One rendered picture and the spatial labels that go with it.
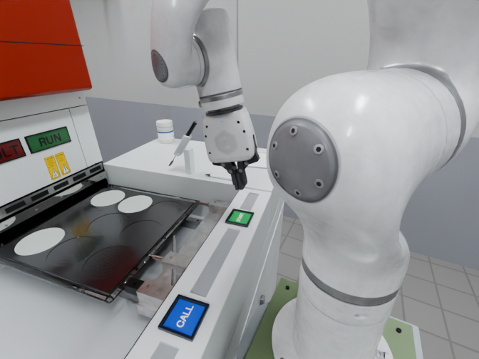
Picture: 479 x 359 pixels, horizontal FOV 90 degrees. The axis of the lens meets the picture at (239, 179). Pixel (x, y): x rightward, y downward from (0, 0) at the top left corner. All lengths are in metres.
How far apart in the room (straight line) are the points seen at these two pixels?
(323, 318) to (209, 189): 0.52
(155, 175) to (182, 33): 0.56
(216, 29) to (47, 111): 0.58
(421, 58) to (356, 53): 1.54
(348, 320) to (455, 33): 0.30
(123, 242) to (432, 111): 0.63
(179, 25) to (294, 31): 1.56
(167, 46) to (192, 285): 0.38
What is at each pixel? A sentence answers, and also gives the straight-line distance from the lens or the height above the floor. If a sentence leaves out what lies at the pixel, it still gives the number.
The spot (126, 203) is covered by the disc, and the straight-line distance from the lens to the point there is 0.83.
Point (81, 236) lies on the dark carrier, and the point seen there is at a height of 0.90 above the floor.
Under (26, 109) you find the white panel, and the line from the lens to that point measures 0.85.
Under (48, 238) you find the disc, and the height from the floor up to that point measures 0.90.
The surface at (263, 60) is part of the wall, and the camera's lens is 1.97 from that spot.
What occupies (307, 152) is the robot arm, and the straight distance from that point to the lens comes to 0.17.
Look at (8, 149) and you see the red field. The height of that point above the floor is 1.10.
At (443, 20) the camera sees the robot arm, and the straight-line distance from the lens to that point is 0.28.
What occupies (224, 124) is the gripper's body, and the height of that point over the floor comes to 1.19.
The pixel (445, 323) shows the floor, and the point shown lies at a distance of 1.91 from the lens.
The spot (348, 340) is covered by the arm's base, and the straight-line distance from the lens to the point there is 0.38.
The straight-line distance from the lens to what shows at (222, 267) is 0.47.
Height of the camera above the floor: 1.31
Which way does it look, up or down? 27 degrees down
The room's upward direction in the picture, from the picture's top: straight up
